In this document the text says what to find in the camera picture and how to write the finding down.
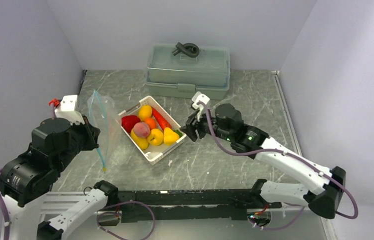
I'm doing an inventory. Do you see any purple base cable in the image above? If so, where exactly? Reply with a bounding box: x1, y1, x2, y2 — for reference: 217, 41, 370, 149
248, 205, 305, 232
95, 201, 156, 240

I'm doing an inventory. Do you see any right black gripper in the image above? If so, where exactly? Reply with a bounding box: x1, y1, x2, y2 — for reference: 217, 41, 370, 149
180, 106, 233, 142

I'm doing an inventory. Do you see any red bell pepper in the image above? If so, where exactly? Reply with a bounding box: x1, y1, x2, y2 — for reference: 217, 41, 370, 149
121, 115, 141, 133

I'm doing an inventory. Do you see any orange tangerine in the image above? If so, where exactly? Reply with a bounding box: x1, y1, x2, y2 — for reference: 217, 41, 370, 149
143, 117, 157, 130

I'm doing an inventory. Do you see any black knotted hose piece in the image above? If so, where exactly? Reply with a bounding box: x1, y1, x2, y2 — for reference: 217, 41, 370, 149
172, 42, 201, 59

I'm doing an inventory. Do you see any small yellow fruit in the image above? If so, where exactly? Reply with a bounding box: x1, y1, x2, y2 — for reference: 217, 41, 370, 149
130, 130, 149, 150

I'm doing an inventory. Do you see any yellow lemon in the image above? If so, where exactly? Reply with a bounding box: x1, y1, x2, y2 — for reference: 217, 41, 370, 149
138, 105, 153, 121

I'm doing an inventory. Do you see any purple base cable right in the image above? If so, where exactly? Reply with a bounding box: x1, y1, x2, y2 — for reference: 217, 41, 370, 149
248, 205, 305, 232

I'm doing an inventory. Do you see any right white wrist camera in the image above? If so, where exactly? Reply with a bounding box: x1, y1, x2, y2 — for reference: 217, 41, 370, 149
191, 91, 210, 121

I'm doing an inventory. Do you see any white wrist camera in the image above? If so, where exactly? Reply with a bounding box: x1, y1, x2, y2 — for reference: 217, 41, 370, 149
191, 91, 210, 121
48, 94, 85, 125

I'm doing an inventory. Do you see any red orange carrot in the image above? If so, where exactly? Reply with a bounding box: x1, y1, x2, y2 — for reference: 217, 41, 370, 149
152, 107, 172, 130

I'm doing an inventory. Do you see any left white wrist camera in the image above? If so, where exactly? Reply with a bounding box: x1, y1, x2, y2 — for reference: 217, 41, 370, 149
48, 94, 85, 125

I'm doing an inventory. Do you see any green plastic storage box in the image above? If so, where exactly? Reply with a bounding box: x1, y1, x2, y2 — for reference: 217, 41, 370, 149
145, 43, 231, 100

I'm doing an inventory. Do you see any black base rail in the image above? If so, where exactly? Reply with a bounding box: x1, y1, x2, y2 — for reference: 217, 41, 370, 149
106, 189, 281, 223

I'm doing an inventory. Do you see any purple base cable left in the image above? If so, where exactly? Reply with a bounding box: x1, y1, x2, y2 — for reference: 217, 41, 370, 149
95, 201, 156, 240

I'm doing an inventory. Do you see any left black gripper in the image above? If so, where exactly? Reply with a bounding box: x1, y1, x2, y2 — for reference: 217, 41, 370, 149
55, 113, 101, 171

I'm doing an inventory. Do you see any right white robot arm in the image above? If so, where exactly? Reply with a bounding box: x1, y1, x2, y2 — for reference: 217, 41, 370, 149
181, 101, 346, 219

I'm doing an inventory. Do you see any clear zip top bag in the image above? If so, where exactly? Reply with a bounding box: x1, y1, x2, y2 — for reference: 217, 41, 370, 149
87, 90, 121, 172

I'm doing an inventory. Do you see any pink peach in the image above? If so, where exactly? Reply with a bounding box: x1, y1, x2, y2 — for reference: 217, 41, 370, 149
132, 122, 151, 139

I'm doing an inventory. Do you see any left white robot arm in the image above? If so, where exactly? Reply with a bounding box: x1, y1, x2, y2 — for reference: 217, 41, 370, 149
0, 116, 119, 240

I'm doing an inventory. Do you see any white perforated plastic basket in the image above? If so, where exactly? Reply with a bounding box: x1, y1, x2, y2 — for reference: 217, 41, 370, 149
118, 95, 186, 165

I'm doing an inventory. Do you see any yellow apple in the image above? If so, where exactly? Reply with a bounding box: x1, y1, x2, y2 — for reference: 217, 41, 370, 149
146, 128, 164, 146

